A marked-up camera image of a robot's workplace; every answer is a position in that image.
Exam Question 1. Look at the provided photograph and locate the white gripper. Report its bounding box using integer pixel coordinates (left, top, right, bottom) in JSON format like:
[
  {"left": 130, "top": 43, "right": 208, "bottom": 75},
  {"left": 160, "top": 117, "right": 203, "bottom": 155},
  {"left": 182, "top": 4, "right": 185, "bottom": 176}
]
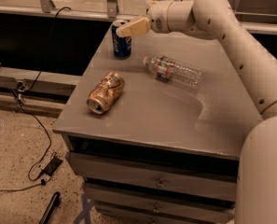
[{"left": 116, "top": 0, "right": 173, "bottom": 37}]

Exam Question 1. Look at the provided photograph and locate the blue pepsi can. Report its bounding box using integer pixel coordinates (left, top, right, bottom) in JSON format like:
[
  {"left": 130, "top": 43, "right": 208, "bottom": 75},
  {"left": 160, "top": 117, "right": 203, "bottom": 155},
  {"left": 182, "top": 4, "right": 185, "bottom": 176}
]
[{"left": 111, "top": 20, "right": 132, "bottom": 59}]

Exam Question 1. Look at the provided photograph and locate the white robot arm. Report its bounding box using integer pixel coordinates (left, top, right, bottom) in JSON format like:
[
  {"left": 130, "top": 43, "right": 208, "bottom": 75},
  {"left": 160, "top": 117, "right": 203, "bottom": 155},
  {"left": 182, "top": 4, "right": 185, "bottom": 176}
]
[{"left": 117, "top": 0, "right": 277, "bottom": 224}]

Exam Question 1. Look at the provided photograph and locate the crushed gold soda can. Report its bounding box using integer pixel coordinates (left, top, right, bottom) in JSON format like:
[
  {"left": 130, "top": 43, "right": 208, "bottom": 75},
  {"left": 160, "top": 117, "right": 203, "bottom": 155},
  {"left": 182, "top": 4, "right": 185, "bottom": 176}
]
[{"left": 87, "top": 72, "right": 125, "bottom": 114}]

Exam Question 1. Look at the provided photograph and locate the clear plastic water bottle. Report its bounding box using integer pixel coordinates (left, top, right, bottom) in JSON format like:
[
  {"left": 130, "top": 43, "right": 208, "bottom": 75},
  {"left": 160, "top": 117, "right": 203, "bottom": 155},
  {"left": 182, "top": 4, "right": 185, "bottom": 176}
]
[{"left": 143, "top": 56, "right": 204, "bottom": 90}]

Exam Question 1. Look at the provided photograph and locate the grey drawer cabinet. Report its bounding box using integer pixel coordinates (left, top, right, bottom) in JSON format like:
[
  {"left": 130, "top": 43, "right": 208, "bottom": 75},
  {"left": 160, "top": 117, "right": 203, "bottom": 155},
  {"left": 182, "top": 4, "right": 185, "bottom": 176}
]
[{"left": 54, "top": 33, "right": 260, "bottom": 212}]

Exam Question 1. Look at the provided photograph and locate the grey upper drawer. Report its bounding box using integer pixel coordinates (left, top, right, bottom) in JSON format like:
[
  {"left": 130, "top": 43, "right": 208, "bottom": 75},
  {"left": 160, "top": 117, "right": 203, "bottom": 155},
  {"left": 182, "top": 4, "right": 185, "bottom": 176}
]
[{"left": 66, "top": 152, "right": 236, "bottom": 202}]

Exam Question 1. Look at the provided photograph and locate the grey drawer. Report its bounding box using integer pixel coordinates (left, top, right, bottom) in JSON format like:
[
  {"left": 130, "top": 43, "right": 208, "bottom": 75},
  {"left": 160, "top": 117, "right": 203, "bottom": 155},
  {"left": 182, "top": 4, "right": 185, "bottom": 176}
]
[
  {"left": 94, "top": 202, "right": 200, "bottom": 224},
  {"left": 83, "top": 182, "right": 237, "bottom": 224},
  {"left": 66, "top": 152, "right": 236, "bottom": 202}
]

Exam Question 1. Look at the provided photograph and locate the black power adapter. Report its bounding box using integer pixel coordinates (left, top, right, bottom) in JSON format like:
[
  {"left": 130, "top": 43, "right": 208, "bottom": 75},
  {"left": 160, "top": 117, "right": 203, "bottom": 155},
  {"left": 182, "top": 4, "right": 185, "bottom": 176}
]
[{"left": 42, "top": 156, "right": 62, "bottom": 176}]

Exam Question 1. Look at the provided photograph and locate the grey middle drawer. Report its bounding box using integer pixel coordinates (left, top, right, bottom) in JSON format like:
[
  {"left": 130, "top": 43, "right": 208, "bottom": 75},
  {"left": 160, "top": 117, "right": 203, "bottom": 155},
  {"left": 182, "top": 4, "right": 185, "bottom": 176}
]
[{"left": 83, "top": 182, "right": 237, "bottom": 224}]

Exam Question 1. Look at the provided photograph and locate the black bar on floor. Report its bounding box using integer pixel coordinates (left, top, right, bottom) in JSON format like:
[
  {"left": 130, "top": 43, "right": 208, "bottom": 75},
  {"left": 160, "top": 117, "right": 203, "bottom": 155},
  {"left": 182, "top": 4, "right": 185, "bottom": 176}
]
[{"left": 39, "top": 191, "right": 61, "bottom": 224}]

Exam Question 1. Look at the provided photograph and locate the grey lower drawer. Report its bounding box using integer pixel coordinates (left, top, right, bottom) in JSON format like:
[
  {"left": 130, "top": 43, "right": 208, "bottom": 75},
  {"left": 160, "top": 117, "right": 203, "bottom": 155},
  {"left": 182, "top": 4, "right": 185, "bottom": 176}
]
[{"left": 94, "top": 202, "right": 200, "bottom": 224}]

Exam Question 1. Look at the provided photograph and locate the metal rail bracket middle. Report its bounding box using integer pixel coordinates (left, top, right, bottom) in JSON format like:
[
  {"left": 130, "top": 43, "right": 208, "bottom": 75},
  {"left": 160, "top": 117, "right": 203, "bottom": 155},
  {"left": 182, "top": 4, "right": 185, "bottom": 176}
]
[{"left": 106, "top": 0, "right": 118, "bottom": 18}]

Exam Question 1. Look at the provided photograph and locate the black cable on floor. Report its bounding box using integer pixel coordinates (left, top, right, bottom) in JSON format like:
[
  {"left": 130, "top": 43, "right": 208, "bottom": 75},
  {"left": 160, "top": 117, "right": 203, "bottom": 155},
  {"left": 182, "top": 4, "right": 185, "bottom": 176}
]
[{"left": 0, "top": 7, "right": 73, "bottom": 196}]

